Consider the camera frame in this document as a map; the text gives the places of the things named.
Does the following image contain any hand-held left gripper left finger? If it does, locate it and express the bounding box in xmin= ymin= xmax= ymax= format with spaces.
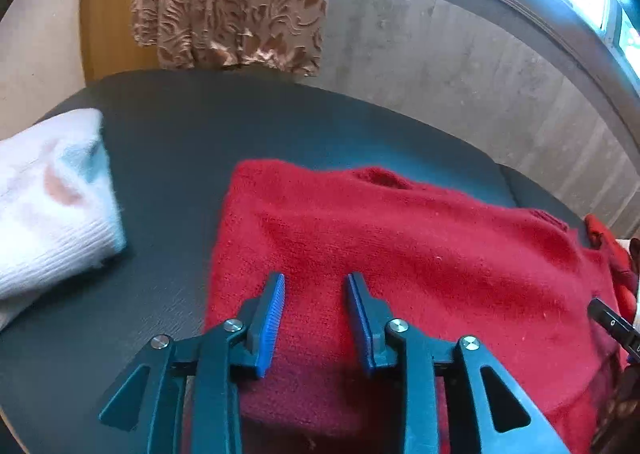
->
xmin=99 ymin=273 xmax=286 ymax=454

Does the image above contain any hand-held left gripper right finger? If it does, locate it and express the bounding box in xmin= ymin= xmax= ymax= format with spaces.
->
xmin=347 ymin=273 xmax=571 ymax=454

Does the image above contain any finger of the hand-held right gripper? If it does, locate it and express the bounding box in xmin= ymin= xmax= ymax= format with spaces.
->
xmin=587 ymin=298 xmax=640 ymax=365

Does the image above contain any crimson fuzzy knit sweater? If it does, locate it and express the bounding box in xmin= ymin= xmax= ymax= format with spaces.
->
xmin=204 ymin=159 xmax=631 ymax=454

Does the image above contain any orange-red ribbed hem sweater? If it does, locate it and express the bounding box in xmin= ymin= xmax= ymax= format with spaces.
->
xmin=584 ymin=214 xmax=636 ymax=315

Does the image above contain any white knit cloth pink print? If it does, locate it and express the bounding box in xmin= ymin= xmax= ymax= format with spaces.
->
xmin=0 ymin=108 xmax=126 ymax=330

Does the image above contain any brown wooden panel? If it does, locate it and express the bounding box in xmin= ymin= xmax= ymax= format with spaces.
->
xmin=80 ymin=0 xmax=161 ymax=85

